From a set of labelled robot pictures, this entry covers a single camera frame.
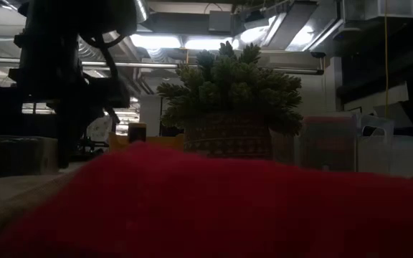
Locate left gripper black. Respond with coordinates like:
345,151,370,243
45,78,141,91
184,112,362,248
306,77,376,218
9,32,132,169

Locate red-lid spice jar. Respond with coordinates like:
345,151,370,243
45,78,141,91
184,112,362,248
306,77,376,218
299,115,358,171

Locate dark machine with green lights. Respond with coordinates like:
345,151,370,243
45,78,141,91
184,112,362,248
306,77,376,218
79,138,109,158

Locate woven basket on left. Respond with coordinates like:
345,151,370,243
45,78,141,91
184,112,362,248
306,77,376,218
0,135,59,179

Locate white pillar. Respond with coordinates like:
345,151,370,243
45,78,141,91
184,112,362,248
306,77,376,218
140,95,163,138

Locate long ceiling tube lamp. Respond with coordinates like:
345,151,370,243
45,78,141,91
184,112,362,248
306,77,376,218
80,59,179,70

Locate beige cloth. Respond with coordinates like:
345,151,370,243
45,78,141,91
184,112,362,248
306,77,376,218
0,171,85,248

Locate bright ceiling lamp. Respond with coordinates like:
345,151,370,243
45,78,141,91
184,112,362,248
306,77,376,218
184,37,233,51
129,34,182,50

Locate red cloth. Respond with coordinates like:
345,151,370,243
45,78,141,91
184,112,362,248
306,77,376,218
0,139,413,258

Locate green artificial potted plant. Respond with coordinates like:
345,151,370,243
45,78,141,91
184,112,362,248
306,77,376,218
156,39,304,159

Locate grey ceiling box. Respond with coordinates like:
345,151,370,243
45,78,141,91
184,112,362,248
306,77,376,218
209,10,233,32

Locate clear plastic container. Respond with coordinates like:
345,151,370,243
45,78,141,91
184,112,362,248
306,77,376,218
271,113,360,172

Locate light grey plastic bin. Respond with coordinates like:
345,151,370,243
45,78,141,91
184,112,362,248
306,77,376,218
353,113,413,179

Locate white ceiling box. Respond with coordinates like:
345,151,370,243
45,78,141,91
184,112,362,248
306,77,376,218
364,0,413,19

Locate small silver round duct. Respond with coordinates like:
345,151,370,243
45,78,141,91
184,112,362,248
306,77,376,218
134,0,150,23

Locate white air duct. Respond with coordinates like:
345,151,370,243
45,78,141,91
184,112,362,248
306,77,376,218
273,49,326,75

